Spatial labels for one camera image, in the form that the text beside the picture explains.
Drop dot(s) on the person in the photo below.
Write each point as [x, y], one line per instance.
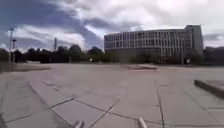
[187, 61]

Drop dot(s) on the row of trees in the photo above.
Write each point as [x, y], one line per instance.
[73, 53]

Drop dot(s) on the short pole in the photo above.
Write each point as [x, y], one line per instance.
[14, 50]

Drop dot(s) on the tall lamp pole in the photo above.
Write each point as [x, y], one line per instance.
[10, 43]

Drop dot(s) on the large curved pale building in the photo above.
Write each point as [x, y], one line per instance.
[156, 41]

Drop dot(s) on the distant tower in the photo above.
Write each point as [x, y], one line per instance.
[55, 43]

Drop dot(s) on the grey paved plaza ground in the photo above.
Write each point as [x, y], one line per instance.
[116, 90]

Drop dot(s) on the low reddish bed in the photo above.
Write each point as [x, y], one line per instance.
[141, 67]

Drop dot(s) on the robot's own part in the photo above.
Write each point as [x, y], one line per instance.
[142, 123]
[79, 124]

